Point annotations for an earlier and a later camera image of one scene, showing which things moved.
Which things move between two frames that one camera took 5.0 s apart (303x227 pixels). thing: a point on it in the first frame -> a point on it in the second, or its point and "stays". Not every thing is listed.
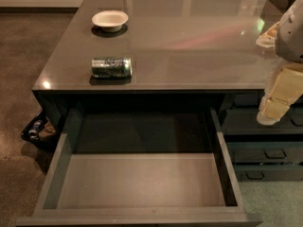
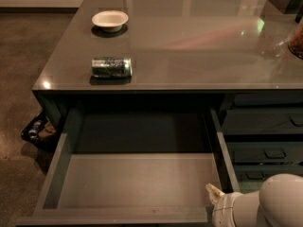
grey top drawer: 141,166 stays
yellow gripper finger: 284,88 -> 234,209
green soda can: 111,68 stays
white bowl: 110,21 stays
